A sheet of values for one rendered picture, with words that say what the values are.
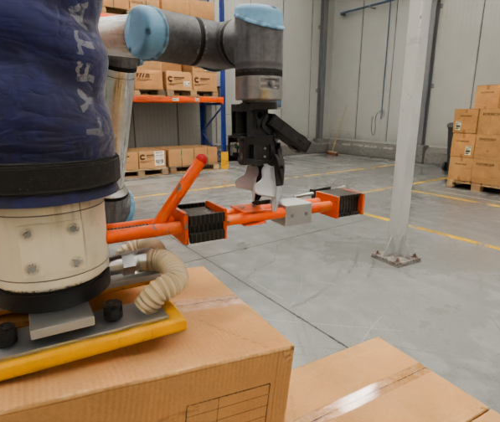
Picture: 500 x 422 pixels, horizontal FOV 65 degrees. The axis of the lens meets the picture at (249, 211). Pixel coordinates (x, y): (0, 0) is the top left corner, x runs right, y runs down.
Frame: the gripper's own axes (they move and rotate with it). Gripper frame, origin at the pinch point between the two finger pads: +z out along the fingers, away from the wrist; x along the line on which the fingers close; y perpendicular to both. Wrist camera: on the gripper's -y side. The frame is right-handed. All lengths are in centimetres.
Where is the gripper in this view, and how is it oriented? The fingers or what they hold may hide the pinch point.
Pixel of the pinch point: (267, 202)
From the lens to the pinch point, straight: 81.3
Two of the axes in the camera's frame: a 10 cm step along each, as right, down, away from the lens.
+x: 4.9, 2.2, -8.4
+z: 0.0, 9.7, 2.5
